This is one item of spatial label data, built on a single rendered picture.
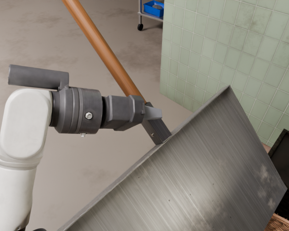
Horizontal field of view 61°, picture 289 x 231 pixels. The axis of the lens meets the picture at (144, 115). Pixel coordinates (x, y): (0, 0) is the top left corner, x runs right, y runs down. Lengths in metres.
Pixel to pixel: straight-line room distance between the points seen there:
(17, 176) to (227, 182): 0.48
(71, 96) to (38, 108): 0.06
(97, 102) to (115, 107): 0.03
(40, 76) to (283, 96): 1.60
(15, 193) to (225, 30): 1.62
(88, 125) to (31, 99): 0.10
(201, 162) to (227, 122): 0.15
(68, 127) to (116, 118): 0.09
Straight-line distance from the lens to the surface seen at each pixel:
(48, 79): 0.45
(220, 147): 0.67
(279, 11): 1.66
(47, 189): 1.94
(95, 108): 0.44
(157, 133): 0.52
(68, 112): 0.43
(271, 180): 0.81
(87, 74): 2.86
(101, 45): 0.54
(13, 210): 0.48
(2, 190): 0.47
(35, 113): 0.41
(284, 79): 1.78
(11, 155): 0.43
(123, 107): 0.46
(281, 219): 0.97
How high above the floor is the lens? 1.59
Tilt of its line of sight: 44 degrees down
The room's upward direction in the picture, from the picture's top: straight up
